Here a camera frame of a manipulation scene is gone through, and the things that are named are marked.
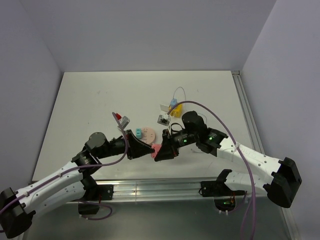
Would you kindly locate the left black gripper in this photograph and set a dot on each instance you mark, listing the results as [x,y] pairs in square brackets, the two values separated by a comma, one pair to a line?
[136,147]

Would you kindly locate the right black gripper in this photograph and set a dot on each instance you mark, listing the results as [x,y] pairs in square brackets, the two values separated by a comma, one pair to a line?
[167,151]

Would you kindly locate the pink plug adapter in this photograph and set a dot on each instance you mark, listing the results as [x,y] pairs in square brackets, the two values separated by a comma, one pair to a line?
[156,148]

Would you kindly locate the teal plug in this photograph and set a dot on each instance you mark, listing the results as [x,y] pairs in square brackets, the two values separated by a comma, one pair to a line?
[138,133]

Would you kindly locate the pink round power strip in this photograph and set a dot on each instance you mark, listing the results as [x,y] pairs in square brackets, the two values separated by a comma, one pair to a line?
[148,135]

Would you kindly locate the yellow cube power adapter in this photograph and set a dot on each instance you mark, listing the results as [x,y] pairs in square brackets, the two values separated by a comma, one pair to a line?
[176,112]

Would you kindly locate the light blue charger plug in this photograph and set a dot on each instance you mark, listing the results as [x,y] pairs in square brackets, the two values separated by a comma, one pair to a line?
[173,102]

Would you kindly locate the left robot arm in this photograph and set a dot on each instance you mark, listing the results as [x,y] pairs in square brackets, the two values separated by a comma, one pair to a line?
[71,182]

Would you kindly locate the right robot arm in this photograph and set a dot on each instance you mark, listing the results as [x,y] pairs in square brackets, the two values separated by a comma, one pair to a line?
[277,179]

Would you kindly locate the white flat card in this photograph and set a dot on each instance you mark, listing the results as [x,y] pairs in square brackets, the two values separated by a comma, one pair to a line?
[164,107]

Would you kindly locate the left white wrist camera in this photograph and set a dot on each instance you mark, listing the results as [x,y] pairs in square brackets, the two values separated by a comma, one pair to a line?
[121,121]

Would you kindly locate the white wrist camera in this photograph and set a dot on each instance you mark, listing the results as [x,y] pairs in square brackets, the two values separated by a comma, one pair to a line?
[164,119]
[121,121]

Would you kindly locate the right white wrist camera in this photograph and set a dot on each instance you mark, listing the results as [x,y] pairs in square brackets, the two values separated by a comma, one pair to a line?
[164,119]

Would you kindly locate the aluminium front rail frame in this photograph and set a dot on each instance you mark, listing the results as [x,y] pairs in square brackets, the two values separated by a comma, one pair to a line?
[162,209]

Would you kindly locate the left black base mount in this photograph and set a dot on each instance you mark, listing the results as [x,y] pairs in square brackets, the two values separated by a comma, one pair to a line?
[99,193]

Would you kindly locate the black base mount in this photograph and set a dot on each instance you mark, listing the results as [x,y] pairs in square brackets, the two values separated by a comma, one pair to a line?
[224,198]
[99,193]

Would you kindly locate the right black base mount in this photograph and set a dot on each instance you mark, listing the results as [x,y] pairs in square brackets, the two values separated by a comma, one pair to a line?
[224,198]

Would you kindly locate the aluminium right side rail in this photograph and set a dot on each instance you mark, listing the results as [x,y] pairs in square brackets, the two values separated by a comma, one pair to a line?
[247,112]

